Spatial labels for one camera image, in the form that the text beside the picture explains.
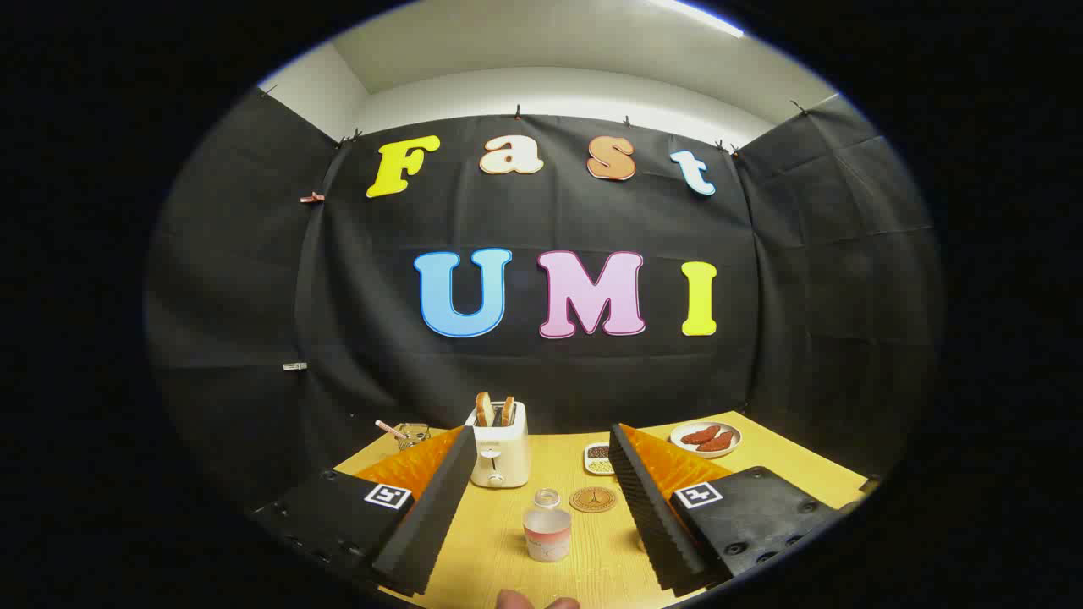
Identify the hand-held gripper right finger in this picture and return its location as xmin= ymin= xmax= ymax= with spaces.
xmin=609 ymin=423 xmax=847 ymax=593

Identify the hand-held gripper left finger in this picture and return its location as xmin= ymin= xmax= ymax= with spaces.
xmin=250 ymin=425 xmax=479 ymax=597

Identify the round wooden coaster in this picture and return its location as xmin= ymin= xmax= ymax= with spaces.
xmin=569 ymin=486 xmax=618 ymax=513

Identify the clear juice bottle pink label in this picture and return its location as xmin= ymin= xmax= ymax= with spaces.
xmin=522 ymin=488 xmax=573 ymax=563

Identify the wooden table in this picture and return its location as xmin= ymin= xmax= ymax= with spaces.
xmin=334 ymin=412 xmax=872 ymax=609

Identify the round white plate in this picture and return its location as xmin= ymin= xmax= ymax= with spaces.
xmin=670 ymin=421 xmax=743 ymax=458

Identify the white toaster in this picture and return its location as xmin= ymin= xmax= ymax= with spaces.
xmin=465 ymin=401 xmax=531 ymax=489

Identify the black backdrop cloth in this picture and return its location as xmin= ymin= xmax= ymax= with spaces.
xmin=144 ymin=85 xmax=944 ymax=508

